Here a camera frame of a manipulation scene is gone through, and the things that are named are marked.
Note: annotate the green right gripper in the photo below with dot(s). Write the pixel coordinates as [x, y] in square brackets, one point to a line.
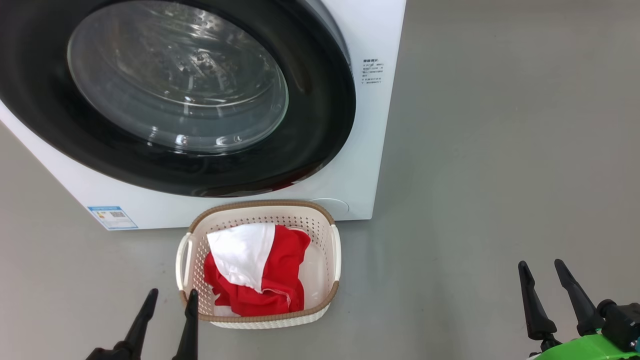
[585, 350]

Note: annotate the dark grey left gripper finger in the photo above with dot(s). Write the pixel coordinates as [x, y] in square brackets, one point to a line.
[190, 330]
[137, 325]

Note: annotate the red and white garment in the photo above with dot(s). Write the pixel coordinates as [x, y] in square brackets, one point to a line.
[285, 270]

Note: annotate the black round glass washer door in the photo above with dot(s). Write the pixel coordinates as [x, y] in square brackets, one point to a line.
[320, 100]

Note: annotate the cream perforated laundry basket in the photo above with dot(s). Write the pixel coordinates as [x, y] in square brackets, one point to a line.
[320, 280]

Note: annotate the grey round plate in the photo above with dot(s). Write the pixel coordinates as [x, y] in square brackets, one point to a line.
[332, 207]

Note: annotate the white front-load washing machine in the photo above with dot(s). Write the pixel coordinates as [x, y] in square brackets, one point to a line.
[370, 30]

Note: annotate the blue energy label sticker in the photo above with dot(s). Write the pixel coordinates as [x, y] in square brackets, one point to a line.
[112, 218]

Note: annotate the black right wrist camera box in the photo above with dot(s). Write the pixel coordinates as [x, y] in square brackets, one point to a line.
[622, 325]

